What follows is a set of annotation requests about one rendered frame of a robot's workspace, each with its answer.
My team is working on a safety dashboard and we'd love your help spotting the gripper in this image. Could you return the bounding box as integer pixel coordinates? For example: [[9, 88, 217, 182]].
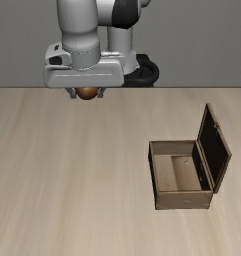
[[42, 42, 127, 100]]

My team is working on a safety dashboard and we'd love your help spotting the red-brown apple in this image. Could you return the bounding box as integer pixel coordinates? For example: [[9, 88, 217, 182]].
[[75, 87, 99, 101]]

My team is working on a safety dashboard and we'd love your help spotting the brown wooden box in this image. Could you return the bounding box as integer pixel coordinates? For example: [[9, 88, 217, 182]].
[[147, 140, 214, 211]]

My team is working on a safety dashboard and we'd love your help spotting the brown wooden box lid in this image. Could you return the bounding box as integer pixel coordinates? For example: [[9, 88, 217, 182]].
[[195, 102, 233, 195]]

